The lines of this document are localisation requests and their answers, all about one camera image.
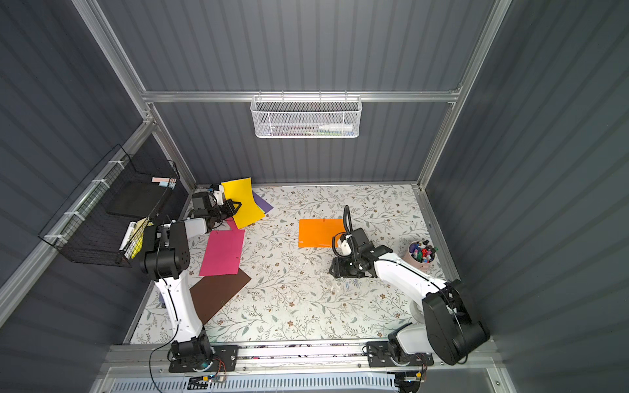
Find white wire mesh basket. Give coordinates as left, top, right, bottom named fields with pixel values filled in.
left=250, top=98, right=363, bottom=139

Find black wire basket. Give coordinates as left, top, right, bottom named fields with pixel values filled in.
left=39, top=145, right=180, bottom=268

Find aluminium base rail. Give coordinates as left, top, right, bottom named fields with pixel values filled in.
left=91, top=339, right=516, bottom=392

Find magenta paper sheet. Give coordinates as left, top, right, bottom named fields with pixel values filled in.
left=199, top=229, right=245, bottom=277
left=225, top=217, right=238, bottom=230

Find purple paper sheet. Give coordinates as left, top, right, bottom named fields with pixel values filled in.
left=252, top=192, right=274, bottom=214

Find yellow highlighter markers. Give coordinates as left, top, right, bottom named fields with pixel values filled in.
left=126, top=218, right=153, bottom=260

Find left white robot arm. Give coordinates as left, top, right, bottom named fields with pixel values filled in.
left=136, top=192, right=251, bottom=371

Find orange paper sheet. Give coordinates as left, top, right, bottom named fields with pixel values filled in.
left=298, top=219, right=345, bottom=248

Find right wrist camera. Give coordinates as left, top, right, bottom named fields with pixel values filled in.
left=337, top=234, right=352, bottom=257

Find yellow paper sheet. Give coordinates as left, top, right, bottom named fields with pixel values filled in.
left=221, top=178, right=265, bottom=229

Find white glue bottle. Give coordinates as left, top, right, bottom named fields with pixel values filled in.
left=318, top=124, right=354, bottom=135

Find brown paper sheet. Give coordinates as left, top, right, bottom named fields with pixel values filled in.
left=190, top=270, right=251, bottom=324

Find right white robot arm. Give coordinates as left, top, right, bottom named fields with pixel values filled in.
left=329, top=229, right=491, bottom=365

